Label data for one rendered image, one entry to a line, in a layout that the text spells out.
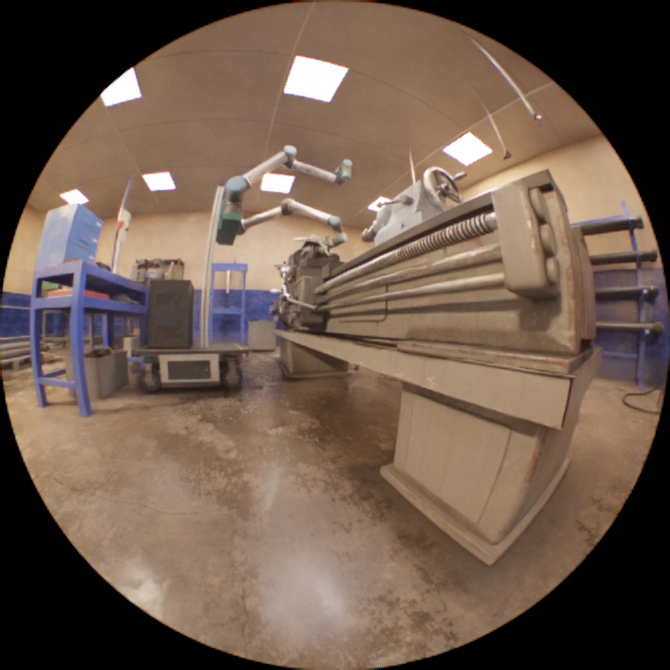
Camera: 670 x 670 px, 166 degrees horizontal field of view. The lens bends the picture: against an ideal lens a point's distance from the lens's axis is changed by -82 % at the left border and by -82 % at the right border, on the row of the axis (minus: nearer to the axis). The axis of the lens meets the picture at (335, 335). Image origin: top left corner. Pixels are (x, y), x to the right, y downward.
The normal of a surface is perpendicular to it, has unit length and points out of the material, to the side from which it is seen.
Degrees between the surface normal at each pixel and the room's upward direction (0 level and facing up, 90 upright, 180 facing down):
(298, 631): 0
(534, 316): 90
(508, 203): 90
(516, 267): 90
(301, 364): 90
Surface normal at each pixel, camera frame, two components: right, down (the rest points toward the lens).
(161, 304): 0.51, 0.04
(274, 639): 0.02, -1.00
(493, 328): -0.93, 0.00
